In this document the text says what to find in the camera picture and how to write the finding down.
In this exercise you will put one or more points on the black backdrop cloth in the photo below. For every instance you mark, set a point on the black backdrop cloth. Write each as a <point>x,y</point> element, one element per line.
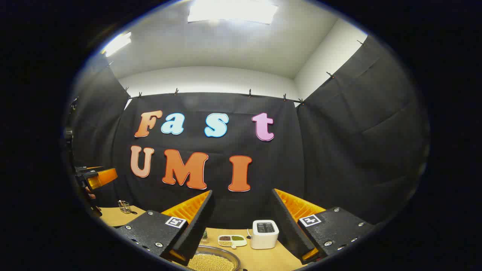
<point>301,162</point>

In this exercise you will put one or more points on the white boxy countertop appliance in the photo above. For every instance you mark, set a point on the white boxy countertop appliance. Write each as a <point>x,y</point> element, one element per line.
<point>263,237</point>

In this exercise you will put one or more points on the white divided bean dish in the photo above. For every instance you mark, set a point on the white divided bean dish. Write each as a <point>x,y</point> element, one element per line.
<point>232,241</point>

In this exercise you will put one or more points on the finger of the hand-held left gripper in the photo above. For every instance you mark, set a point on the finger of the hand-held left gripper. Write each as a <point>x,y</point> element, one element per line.
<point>103,177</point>
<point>92,168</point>

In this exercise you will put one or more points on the rectangular ceiling light panel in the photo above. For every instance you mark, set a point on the rectangular ceiling light panel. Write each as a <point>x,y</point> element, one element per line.
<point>233,11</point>
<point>116,43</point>

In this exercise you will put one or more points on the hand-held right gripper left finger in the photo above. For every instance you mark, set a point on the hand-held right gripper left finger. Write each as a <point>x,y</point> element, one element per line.
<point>196,229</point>

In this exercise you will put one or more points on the clear plastic bottle green label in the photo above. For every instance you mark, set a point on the clear plastic bottle green label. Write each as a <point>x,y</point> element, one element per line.
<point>204,236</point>

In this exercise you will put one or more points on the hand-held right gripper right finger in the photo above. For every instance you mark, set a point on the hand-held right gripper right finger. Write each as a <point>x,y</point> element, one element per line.
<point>286,226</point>

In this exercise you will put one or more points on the heap of yellow soybeans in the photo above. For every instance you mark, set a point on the heap of yellow soybeans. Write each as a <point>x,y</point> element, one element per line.
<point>211,262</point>

